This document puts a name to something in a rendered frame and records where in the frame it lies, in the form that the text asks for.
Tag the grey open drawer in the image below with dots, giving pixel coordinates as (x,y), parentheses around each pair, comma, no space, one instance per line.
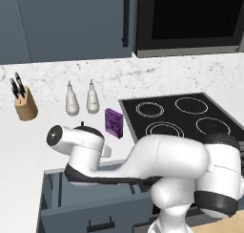
(95,208)

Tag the purple box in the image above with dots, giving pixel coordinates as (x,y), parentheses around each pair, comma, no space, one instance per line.
(113,122)

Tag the wooden knife block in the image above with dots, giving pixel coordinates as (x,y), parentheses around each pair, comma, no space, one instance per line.
(26,108)

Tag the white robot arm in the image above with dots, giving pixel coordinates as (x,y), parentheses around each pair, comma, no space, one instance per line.
(171,160)

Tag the grey cupboard door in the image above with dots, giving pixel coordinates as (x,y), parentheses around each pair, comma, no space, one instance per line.
(12,26)
(76,23)

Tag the white bottle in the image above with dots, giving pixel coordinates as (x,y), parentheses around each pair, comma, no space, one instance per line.
(93,101)
(72,103)

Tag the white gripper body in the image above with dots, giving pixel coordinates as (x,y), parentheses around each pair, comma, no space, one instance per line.
(106,151)

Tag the black hob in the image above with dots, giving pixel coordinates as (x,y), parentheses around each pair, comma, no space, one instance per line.
(178,116)

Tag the black microwave oven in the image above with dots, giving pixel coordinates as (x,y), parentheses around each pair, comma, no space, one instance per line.
(190,20)

